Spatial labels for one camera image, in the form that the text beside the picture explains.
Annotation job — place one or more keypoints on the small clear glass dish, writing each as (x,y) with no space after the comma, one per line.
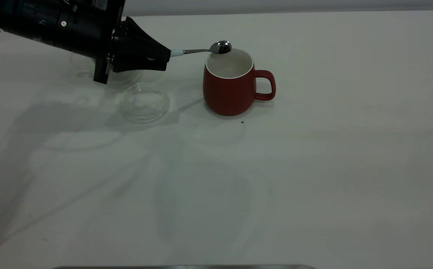
(145,108)

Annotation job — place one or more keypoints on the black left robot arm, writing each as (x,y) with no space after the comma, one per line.
(7,15)

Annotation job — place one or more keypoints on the clear glass cup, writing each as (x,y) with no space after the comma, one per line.
(128,77)

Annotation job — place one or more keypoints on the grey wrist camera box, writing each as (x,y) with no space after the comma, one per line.
(99,3)

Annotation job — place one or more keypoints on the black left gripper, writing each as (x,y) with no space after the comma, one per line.
(78,30)

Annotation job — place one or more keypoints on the red ceramic mug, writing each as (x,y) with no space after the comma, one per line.
(227,95)

